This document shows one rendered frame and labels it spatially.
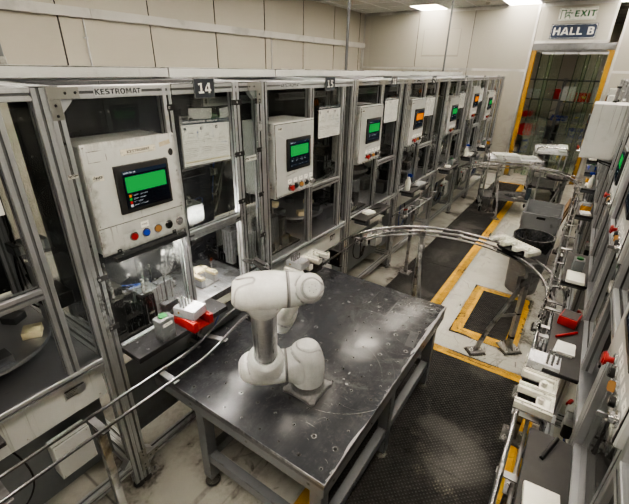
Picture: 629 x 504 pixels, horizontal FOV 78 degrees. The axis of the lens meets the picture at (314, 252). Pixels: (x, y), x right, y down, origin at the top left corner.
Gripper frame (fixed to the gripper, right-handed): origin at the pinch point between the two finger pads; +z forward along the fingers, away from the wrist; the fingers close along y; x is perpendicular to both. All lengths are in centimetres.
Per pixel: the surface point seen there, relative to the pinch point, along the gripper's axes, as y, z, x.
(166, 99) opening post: 84, 21, 21
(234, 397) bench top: -44, -26, 40
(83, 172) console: 61, 21, 62
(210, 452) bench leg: -86, -12, 48
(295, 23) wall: 174, 380, -549
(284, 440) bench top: -44, -60, 45
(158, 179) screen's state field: 52, 18, 33
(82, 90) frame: 89, 21, 56
